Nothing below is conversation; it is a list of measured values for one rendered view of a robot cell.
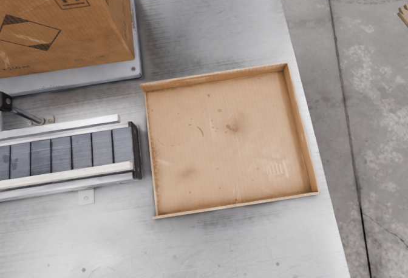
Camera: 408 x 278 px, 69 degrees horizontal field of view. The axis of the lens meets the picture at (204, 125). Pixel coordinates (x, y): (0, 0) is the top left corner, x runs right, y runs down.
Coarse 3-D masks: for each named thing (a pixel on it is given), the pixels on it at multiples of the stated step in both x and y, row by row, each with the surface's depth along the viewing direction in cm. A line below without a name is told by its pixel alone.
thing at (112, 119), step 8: (80, 120) 48; (88, 120) 48; (96, 120) 48; (104, 120) 48; (112, 120) 48; (120, 120) 49; (24, 128) 48; (32, 128) 48; (40, 128) 48; (48, 128) 48; (56, 128) 48; (64, 128) 48; (72, 128) 48; (80, 128) 49; (0, 136) 48; (8, 136) 48; (16, 136) 48; (24, 136) 48
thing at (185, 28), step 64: (192, 0) 68; (256, 0) 68; (192, 64) 64; (256, 64) 64; (64, 192) 58; (128, 192) 58; (0, 256) 56; (64, 256) 55; (128, 256) 55; (192, 256) 54; (256, 256) 54; (320, 256) 53
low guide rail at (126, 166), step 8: (88, 168) 51; (96, 168) 51; (104, 168) 50; (112, 168) 50; (120, 168) 50; (128, 168) 50; (32, 176) 51; (40, 176) 51; (48, 176) 50; (56, 176) 50; (64, 176) 50; (72, 176) 50; (80, 176) 51; (0, 184) 50; (8, 184) 50; (16, 184) 50; (24, 184) 50; (32, 184) 52
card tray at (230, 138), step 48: (144, 96) 62; (192, 96) 62; (240, 96) 61; (288, 96) 61; (192, 144) 59; (240, 144) 59; (288, 144) 58; (192, 192) 57; (240, 192) 56; (288, 192) 56
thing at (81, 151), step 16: (128, 128) 56; (16, 144) 56; (32, 144) 56; (48, 144) 56; (64, 144) 55; (80, 144) 55; (96, 144) 55; (112, 144) 56; (128, 144) 55; (0, 160) 55; (16, 160) 55; (32, 160) 55; (48, 160) 55; (64, 160) 55; (80, 160) 55; (96, 160) 54; (112, 160) 54; (128, 160) 54; (0, 176) 54; (16, 176) 54; (96, 176) 54
